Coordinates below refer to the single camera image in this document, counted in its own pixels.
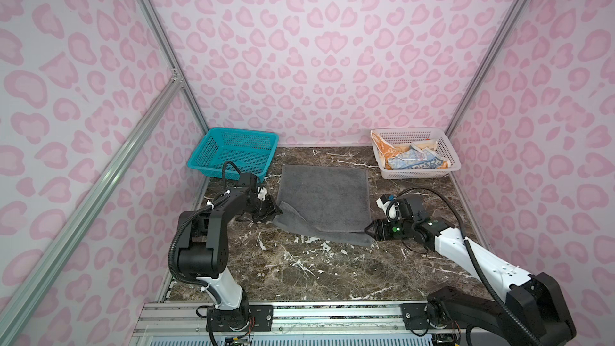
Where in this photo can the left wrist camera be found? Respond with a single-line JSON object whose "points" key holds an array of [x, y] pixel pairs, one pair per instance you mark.
{"points": [[262, 193]]}

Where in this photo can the back right aluminium post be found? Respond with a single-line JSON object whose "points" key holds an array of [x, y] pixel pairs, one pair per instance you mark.
{"points": [[504, 30]]}

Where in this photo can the white plastic basket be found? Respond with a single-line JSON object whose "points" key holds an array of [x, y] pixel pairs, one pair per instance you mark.
{"points": [[398, 136]]}

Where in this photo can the teal plastic basket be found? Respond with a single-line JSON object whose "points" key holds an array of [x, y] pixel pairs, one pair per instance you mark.
{"points": [[250, 151]]}

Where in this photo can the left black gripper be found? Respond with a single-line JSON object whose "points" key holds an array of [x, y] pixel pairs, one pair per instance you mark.
{"points": [[271, 211]]}

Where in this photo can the grey terry towel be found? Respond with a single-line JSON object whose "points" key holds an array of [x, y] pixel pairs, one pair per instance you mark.
{"points": [[328, 203]]}

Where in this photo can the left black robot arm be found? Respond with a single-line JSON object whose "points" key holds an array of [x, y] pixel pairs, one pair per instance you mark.
{"points": [[199, 251]]}

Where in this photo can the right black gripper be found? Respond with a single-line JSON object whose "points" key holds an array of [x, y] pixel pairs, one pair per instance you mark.
{"points": [[384, 235]]}

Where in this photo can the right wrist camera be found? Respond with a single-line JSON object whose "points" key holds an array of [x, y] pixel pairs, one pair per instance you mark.
{"points": [[388, 205]]}

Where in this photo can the back left aluminium post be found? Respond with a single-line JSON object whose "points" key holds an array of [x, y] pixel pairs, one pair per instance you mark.
{"points": [[161, 36]]}

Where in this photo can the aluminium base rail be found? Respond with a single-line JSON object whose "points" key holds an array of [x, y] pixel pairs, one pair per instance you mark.
{"points": [[292, 323]]}

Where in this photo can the left aluminium frame strut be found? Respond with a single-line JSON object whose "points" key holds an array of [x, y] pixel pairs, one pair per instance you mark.
{"points": [[32, 291]]}

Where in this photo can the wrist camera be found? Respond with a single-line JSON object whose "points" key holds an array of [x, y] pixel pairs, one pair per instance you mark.
{"points": [[388, 205], [262, 193]]}

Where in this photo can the aluminium post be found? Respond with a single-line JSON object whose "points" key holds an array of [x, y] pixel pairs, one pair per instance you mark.
{"points": [[504, 30], [161, 36]]}

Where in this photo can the orange patterned towel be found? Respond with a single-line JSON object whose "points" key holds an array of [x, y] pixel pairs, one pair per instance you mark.
{"points": [[414, 156]]}

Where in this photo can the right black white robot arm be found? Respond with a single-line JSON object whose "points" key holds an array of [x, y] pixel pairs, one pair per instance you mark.
{"points": [[522, 308]]}

